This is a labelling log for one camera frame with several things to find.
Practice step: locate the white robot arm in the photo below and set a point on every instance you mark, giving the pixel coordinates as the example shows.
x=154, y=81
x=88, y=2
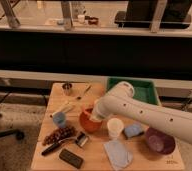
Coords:
x=119, y=100

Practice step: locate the red bowl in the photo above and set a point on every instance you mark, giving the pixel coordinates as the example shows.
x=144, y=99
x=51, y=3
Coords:
x=85, y=122

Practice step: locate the purple bowl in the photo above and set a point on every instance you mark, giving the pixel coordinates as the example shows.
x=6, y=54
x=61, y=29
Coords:
x=160, y=142

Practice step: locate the metal spoon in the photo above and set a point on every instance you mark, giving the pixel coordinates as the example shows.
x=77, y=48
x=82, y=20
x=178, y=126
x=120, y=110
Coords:
x=84, y=92

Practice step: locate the wooden stick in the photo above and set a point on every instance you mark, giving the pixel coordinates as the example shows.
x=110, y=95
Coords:
x=65, y=107

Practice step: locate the white paper cup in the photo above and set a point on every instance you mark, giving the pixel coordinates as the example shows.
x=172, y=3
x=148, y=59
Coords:
x=115, y=127

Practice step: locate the green plastic tray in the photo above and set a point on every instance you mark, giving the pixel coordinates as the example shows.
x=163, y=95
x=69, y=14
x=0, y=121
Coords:
x=144, y=90

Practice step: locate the blue cup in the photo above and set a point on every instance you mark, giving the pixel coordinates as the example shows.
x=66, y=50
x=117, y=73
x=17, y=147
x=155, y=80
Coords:
x=59, y=119

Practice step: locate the small metal clip object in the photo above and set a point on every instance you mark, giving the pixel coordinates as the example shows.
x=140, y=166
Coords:
x=82, y=139

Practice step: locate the blue sponge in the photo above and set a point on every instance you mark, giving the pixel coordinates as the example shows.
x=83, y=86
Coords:
x=133, y=130

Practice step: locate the bunch of red grapes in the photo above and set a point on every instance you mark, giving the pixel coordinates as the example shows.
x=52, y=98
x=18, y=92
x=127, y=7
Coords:
x=59, y=134

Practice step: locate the light blue cloth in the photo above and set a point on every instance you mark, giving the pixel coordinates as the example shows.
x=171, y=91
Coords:
x=119, y=156

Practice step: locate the black rectangular block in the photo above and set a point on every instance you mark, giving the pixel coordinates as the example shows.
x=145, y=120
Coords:
x=71, y=158

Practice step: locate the black office chair base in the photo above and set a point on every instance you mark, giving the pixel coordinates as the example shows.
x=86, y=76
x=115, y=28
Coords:
x=8, y=131

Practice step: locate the black handled knife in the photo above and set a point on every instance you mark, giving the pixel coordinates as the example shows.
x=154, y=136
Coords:
x=56, y=145

